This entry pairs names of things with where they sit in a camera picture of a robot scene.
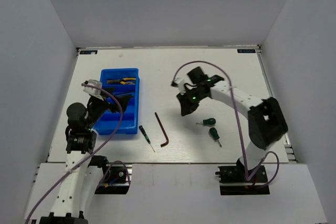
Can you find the green stubby flathead screwdriver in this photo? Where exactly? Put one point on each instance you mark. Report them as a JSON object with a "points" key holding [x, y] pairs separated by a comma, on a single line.
{"points": [[207, 122]]}

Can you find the long brown ball-end hex key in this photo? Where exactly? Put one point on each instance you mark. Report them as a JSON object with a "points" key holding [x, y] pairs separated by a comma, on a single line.
{"points": [[118, 94]]}

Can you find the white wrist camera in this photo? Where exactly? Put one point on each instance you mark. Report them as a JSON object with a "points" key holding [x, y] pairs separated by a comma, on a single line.
{"points": [[179, 83], [93, 88]]}

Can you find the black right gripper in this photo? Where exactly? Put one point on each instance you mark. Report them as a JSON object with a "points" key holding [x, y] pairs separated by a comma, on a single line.
{"points": [[186, 107]]}

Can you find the large brown hex key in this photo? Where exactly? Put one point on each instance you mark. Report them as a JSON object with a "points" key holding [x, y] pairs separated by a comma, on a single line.
{"points": [[163, 131]]}

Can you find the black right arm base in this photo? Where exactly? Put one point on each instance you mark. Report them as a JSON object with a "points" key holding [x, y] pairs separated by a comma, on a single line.
{"points": [[232, 182]]}

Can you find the yellow black long-nose pliers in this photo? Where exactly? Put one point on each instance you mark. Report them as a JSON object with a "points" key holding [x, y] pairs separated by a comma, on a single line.
{"points": [[127, 81]]}

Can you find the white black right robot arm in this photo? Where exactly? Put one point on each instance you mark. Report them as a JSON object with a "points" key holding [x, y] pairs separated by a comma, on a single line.
{"points": [[266, 122]]}

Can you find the yellow bent-nose pliers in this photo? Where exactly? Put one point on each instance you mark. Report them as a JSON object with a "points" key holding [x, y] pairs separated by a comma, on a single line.
{"points": [[114, 81]]}

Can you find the blue logo sticker left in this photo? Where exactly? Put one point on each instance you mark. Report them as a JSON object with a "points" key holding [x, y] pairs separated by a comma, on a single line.
{"points": [[88, 52]]}

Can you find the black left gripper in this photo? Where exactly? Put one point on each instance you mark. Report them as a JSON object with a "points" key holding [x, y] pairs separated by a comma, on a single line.
{"points": [[113, 107]]}

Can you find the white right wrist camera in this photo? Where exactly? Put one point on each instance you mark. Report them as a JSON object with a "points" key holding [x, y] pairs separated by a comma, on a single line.
{"points": [[179, 83]]}

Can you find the blue plastic compartment tray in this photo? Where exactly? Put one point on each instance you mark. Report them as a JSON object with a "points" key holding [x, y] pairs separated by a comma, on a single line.
{"points": [[109, 121]]}

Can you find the black green precision screwdriver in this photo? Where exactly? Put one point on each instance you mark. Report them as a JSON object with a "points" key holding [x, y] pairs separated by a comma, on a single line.
{"points": [[142, 130]]}

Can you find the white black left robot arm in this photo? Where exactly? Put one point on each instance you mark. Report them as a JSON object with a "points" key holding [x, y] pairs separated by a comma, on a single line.
{"points": [[84, 170]]}

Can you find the green stubby screwdriver orange cap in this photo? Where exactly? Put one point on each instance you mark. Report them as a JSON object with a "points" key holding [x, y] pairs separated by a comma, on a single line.
{"points": [[214, 135]]}

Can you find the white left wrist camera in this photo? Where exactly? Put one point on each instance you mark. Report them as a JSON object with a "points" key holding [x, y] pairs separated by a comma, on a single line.
{"points": [[93, 88]]}

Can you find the metal table edge rail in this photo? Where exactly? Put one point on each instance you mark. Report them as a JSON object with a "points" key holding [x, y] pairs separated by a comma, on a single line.
{"points": [[277, 117]]}

